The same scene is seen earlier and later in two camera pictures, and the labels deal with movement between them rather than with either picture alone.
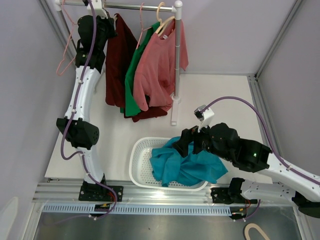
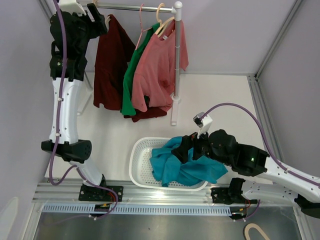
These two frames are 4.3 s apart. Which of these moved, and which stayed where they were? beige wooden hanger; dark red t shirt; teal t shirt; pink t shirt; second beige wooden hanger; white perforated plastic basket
Moved: beige wooden hanger; dark red t shirt
Stayed: second beige wooden hanger; pink t shirt; teal t shirt; white perforated plastic basket
